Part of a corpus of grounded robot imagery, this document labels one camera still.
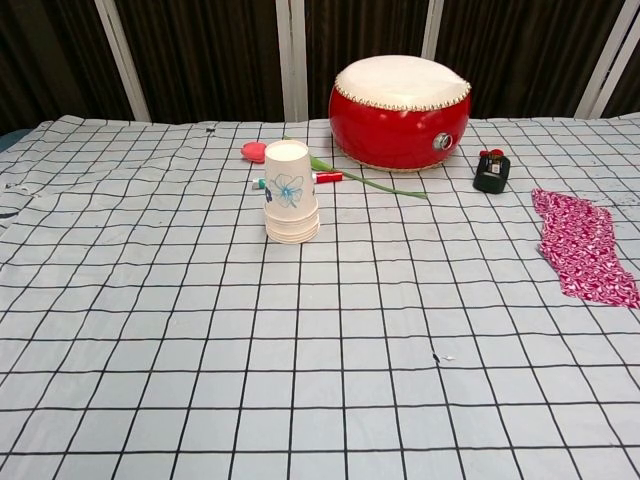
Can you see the blue table pad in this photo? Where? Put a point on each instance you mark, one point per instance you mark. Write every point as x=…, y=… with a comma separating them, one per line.
x=7, y=140

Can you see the white frame post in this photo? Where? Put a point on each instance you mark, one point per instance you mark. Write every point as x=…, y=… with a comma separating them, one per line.
x=433, y=25
x=122, y=60
x=607, y=60
x=292, y=60

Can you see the red drum white skin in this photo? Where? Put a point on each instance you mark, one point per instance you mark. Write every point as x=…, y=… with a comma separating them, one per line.
x=400, y=130

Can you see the dark brown curtain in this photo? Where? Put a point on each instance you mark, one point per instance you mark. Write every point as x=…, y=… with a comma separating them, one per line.
x=215, y=55

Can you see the artificial pink tulip green stem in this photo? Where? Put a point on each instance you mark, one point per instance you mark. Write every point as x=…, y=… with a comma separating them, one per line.
x=252, y=151

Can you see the green white marker red cap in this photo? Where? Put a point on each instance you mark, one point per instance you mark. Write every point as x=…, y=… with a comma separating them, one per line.
x=327, y=177

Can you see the stacked white paper cups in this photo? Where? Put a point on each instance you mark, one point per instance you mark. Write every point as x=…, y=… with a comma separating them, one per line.
x=287, y=200

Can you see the white black grid tablecloth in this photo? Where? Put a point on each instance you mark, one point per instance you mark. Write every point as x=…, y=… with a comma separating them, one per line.
x=250, y=350

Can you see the black car key fob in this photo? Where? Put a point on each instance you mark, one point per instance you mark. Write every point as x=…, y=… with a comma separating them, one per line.
x=491, y=179

